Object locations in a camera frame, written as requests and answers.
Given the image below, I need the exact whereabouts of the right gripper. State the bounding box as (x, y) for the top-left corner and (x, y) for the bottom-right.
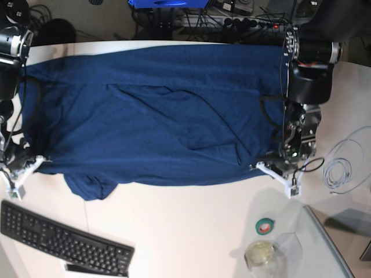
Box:
(4, 144), (36, 173)

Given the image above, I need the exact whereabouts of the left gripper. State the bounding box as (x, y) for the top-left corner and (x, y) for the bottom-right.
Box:
(257, 152), (306, 178)

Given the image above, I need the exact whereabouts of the dark blue t-shirt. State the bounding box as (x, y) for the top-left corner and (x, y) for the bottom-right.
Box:
(21, 44), (283, 200)

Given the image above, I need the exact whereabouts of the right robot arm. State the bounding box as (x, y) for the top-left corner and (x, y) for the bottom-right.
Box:
(1, 1), (42, 175)

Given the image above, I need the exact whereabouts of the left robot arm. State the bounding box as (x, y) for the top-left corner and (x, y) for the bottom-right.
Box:
(255, 1), (370, 180)

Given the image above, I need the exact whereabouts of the green electrical tape roll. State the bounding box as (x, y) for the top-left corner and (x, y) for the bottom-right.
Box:
(255, 218), (275, 235)

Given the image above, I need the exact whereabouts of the clear glass jar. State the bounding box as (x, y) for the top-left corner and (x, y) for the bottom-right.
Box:
(244, 240), (279, 278)

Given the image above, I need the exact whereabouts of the black computer keyboard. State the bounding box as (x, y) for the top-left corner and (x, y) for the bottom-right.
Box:
(1, 200), (134, 277)

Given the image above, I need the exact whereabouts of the black power strip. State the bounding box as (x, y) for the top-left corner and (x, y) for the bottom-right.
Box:
(223, 17), (288, 32)

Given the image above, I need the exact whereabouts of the blue box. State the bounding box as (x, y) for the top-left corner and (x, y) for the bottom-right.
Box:
(128, 0), (209, 9)

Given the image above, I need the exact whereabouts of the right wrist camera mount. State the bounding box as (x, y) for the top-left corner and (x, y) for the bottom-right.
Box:
(1, 155), (51, 200)

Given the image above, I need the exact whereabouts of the coiled white cable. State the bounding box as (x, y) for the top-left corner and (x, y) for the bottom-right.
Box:
(322, 126), (371, 195)

